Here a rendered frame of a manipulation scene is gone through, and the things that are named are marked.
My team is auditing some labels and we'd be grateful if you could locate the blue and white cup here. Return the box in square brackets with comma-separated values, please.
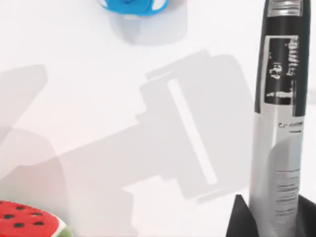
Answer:
[97, 0, 170, 17]

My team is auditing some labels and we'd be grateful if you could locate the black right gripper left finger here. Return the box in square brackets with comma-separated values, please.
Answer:
[226, 194, 259, 237]

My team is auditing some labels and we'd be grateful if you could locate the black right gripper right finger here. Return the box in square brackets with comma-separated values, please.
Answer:
[297, 193, 316, 237]

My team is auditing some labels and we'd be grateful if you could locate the red watermelon slice toy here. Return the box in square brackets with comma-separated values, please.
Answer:
[0, 200, 74, 237]

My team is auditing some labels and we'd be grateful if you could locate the black and silver bottle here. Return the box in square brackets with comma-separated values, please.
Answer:
[248, 0, 311, 237]

